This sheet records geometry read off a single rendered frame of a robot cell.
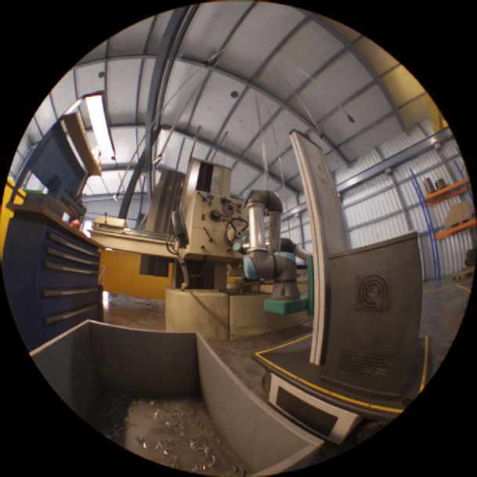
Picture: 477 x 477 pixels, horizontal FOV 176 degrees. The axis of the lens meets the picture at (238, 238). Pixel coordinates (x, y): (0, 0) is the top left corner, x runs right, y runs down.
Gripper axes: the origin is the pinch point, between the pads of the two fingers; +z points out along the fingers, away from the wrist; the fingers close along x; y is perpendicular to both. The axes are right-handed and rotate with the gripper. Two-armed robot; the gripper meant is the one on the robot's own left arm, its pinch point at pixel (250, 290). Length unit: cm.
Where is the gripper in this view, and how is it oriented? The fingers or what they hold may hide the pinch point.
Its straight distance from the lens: 117.3
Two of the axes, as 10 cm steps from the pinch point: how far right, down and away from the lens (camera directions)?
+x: -9.4, 0.2, -3.3
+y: -3.3, -1.5, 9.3
